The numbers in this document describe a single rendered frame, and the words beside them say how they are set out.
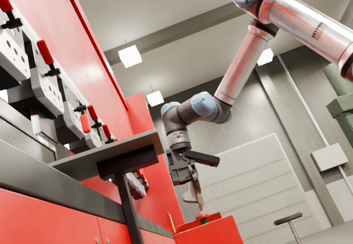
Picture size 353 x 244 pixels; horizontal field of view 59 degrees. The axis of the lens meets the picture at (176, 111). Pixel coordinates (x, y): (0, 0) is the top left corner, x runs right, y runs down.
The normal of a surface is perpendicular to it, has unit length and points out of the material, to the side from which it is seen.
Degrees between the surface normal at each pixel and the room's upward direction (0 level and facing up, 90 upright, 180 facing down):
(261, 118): 90
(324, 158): 90
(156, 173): 90
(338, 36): 84
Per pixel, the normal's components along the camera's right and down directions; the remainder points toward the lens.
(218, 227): -0.02, -0.40
